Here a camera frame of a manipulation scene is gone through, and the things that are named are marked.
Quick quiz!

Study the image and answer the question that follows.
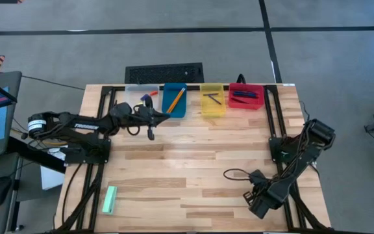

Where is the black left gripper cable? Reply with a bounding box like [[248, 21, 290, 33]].
[[127, 125, 142, 137]]

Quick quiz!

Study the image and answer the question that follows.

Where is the mint green eraser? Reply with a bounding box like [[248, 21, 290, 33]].
[[101, 185, 118, 216]]

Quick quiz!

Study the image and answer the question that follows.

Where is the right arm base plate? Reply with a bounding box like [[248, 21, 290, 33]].
[[268, 135, 318, 164]]

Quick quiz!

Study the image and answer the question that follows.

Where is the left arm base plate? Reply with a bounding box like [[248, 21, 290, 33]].
[[63, 138, 112, 165]]

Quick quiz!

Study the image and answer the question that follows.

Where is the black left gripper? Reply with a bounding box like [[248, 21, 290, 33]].
[[133, 96, 171, 141]]

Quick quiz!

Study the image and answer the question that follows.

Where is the clear plastic bin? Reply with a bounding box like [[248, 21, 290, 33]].
[[123, 84, 160, 112]]

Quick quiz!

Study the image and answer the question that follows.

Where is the teal plastic bin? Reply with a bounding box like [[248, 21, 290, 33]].
[[161, 83, 188, 119]]

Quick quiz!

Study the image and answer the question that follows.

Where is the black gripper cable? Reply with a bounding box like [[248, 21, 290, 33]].
[[127, 125, 142, 137], [223, 168, 252, 181]]

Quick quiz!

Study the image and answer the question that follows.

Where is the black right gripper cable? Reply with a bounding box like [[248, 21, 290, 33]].
[[223, 168, 252, 181]]

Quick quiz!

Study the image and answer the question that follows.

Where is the yellow cable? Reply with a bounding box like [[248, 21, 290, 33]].
[[11, 128, 69, 146]]

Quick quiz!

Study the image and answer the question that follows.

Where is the white paper sheet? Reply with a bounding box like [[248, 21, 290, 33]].
[[40, 148, 67, 192]]

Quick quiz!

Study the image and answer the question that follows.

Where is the black keyboard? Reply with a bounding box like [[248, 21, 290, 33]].
[[125, 62, 205, 84]]

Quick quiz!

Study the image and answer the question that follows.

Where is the black aluminium table frame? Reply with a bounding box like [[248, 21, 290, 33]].
[[53, 83, 334, 234]]

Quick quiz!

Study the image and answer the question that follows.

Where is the pink plastic bin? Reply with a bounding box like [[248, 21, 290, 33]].
[[228, 83, 266, 111]]

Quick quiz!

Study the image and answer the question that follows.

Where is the yellow plastic bin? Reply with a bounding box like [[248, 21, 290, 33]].
[[199, 83, 227, 118]]

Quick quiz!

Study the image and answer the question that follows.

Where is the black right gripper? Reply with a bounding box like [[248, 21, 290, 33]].
[[242, 169, 293, 220]]

